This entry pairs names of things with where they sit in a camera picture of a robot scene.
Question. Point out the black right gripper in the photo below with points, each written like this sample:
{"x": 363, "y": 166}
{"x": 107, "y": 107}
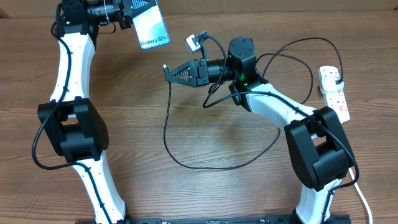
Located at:
{"x": 194, "y": 79}

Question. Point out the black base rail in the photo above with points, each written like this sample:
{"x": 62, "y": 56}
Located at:
{"x": 211, "y": 221}

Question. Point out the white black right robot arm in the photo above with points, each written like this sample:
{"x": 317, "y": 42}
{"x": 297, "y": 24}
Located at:
{"x": 319, "y": 150}

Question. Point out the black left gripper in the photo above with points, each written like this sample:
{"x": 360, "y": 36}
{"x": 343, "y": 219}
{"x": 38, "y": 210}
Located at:
{"x": 124, "y": 18}

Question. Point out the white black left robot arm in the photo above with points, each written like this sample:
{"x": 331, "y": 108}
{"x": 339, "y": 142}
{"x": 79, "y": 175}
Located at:
{"x": 72, "y": 132}

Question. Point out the white power strip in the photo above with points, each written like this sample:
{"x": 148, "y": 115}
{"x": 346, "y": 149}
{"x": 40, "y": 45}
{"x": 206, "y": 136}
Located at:
{"x": 336, "y": 100}

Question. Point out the Samsung Galaxy smartphone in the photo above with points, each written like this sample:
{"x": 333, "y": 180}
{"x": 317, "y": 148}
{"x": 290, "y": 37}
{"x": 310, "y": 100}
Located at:
{"x": 150, "y": 28}

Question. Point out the white charger plug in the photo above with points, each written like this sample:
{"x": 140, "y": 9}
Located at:
{"x": 330, "y": 85}

